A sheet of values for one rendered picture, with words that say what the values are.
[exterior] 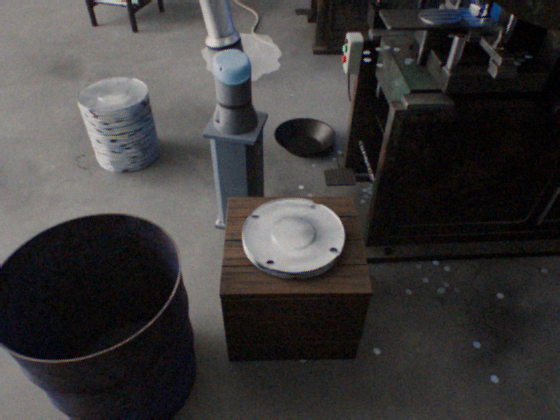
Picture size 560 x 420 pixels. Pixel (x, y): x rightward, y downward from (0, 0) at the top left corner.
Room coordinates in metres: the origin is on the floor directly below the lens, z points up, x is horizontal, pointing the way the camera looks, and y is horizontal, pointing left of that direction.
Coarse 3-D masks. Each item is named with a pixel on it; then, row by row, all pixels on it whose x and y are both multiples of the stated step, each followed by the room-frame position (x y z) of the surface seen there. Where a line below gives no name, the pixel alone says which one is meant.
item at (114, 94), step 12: (96, 84) 1.82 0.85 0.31; (108, 84) 1.82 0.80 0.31; (120, 84) 1.82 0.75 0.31; (132, 84) 1.83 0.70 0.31; (144, 84) 1.82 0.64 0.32; (84, 96) 1.71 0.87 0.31; (96, 96) 1.71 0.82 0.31; (108, 96) 1.71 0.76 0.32; (120, 96) 1.71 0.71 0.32; (132, 96) 1.72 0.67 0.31; (144, 96) 1.72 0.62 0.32; (108, 108) 1.62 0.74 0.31; (120, 108) 1.62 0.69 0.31
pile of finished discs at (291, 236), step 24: (264, 216) 0.94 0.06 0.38; (288, 216) 0.95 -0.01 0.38; (312, 216) 0.95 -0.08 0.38; (336, 216) 0.95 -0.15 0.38; (264, 240) 0.85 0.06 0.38; (288, 240) 0.84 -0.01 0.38; (312, 240) 0.85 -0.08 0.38; (336, 240) 0.86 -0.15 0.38; (264, 264) 0.76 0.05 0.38; (288, 264) 0.76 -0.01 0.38; (312, 264) 0.77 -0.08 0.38
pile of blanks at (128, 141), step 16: (128, 112) 1.63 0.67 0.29; (144, 112) 1.69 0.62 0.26; (96, 128) 1.61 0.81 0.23; (112, 128) 1.60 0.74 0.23; (128, 128) 1.62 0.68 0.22; (144, 128) 1.67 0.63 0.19; (96, 144) 1.62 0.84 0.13; (112, 144) 1.59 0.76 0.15; (128, 144) 1.61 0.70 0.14; (144, 144) 1.65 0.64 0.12; (112, 160) 1.60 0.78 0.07; (128, 160) 1.61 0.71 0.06; (144, 160) 1.64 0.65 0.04
